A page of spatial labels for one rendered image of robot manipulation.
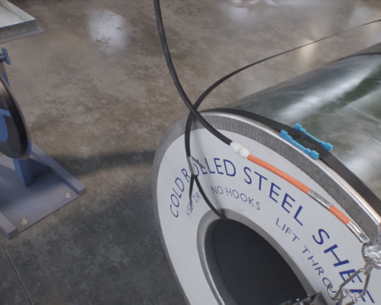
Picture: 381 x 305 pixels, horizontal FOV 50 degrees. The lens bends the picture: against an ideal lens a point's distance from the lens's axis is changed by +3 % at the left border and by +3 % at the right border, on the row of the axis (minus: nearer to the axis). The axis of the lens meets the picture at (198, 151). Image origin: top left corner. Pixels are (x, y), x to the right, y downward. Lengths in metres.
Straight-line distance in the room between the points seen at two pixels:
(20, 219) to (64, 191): 0.29
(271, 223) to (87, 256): 1.42
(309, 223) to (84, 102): 2.63
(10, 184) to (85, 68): 1.48
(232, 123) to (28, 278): 1.57
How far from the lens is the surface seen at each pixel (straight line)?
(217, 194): 1.25
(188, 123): 1.20
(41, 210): 2.57
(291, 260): 1.13
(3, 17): 2.28
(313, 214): 0.98
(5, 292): 2.32
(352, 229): 0.76
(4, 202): 2.67
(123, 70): 3.79
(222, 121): 1.08
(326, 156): 0.92
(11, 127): 2.14
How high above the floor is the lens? 1.93
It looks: 41 degrees down
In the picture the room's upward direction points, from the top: 8 degrees clockwise
